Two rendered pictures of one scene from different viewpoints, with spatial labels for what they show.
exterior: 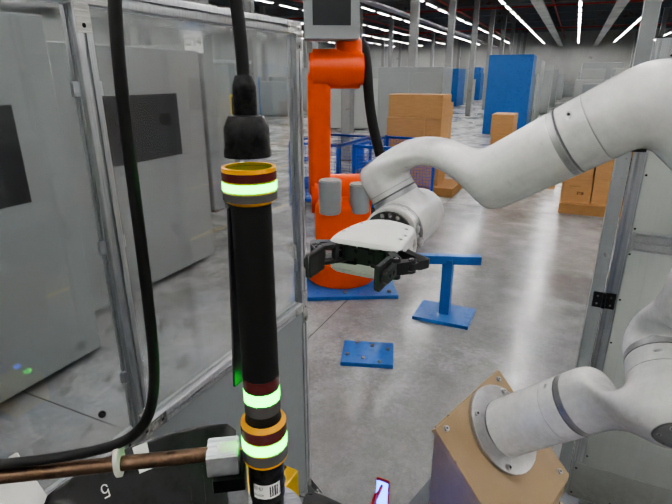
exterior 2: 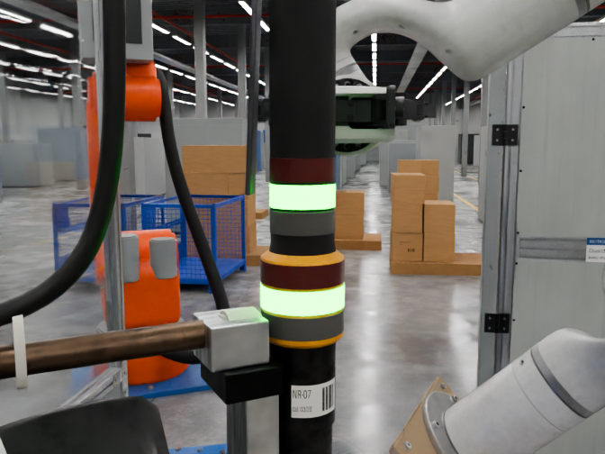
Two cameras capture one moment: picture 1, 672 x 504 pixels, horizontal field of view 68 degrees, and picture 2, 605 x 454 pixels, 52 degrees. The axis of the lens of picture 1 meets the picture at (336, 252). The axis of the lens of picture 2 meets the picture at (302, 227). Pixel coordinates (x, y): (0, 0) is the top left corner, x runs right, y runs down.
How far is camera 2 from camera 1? 0.31 m
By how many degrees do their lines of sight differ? 21
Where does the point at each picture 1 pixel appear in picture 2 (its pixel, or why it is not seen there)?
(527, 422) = (509, 416)
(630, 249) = (516, 258)
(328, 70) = not seen: hidden behind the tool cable
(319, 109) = not seen: hidden behind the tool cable
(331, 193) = (125, 252)
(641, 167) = (514, 162)
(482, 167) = (465, 13)
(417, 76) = (212, 129)
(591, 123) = not seen: outside the picture
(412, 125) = (213, 181)
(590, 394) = (591, 349)
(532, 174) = (533, 11)
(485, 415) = (445, 428)
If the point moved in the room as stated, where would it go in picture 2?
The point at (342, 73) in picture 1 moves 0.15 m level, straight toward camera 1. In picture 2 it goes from (133, 101) to (134, 100)
